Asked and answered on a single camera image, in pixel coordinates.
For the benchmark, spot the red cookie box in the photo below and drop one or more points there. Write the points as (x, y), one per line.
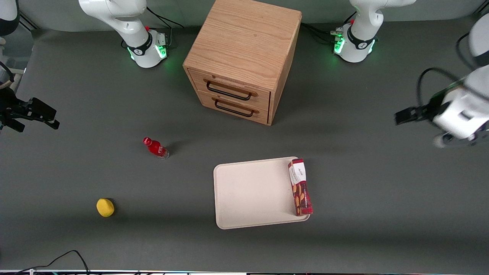
(301, 189)

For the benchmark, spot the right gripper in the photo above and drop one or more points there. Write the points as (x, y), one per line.
(11, 108)

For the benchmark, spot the yellow lemon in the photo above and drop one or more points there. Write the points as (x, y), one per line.
(105, 207)

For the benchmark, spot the wooden drawer with narrow front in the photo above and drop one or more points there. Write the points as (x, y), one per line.
(237, 114)

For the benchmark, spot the small red bottle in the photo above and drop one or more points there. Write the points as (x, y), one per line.
(154, 147)

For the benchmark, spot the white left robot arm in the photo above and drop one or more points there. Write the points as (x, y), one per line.
(357, 56)

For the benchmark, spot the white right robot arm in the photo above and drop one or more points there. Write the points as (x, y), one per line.
(144, 58)

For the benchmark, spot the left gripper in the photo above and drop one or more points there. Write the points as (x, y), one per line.
(427, 110)

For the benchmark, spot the wooden drawer with wide front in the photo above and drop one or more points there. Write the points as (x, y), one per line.
(229, 84)

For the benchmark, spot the wooden drawer cabinet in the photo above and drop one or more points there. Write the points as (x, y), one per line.
(244, 38)

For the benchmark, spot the beige plastic tray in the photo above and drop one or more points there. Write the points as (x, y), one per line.
(256, 193)

